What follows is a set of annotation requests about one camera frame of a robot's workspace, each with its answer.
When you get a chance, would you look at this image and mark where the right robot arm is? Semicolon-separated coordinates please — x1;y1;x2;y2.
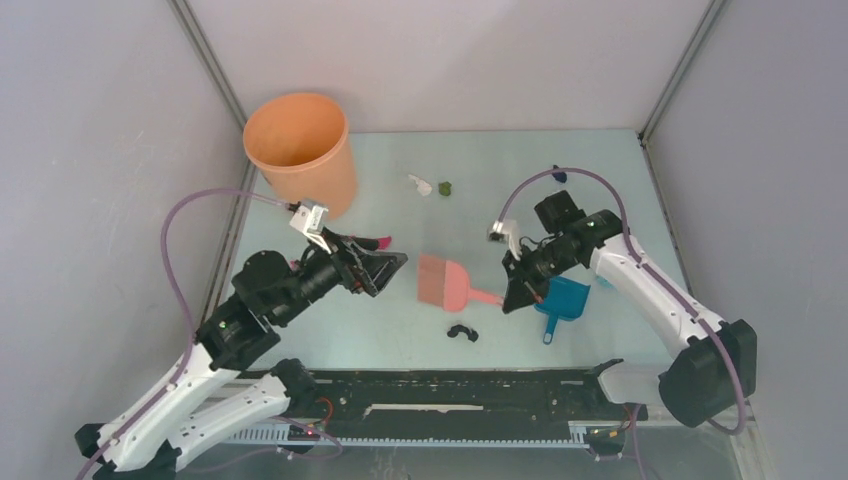
488;191;758;427

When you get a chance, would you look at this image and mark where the orange plastic bucket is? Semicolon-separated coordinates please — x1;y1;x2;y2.
243;92;358;219

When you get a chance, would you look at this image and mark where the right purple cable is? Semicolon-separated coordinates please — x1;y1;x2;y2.
496;166;750;480

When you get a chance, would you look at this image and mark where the black paper scrap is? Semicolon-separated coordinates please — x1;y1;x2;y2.
446;324;479;342

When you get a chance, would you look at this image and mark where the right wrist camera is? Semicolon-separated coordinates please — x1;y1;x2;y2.
486;219;522;260

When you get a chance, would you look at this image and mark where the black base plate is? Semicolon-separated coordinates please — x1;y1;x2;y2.
284;367;629;444

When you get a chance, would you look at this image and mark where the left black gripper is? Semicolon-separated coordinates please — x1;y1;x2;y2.
276;226;410;324

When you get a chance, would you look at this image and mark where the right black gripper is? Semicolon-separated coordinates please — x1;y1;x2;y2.
501;240;579;312

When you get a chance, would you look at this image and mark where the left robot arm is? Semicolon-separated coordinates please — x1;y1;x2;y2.
75;229;408;479

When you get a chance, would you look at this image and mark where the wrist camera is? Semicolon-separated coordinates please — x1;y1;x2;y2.
289;199;332;253
486;219;522;260

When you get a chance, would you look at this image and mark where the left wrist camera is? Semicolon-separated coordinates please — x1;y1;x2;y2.
289;199;332;253

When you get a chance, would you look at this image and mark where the pink hand brush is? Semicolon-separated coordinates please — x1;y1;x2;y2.
417;254;503;313

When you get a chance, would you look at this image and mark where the aluminium frame rail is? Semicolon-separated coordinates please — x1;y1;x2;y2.
153;377;758;452

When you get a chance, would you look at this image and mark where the dark blue paper scrap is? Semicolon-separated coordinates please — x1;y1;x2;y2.
551;165;568;184

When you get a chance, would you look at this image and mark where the magenta paper scrap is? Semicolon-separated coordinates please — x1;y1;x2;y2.
351;236;392;251

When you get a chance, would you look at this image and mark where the green paper scrap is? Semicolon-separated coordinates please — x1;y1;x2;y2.
437;181;453;197

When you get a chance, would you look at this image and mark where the white paper scrap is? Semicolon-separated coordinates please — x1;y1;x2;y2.
407;174;433;197

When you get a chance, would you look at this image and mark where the blue plastic dustpan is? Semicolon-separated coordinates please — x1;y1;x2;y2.
534;277;591;345

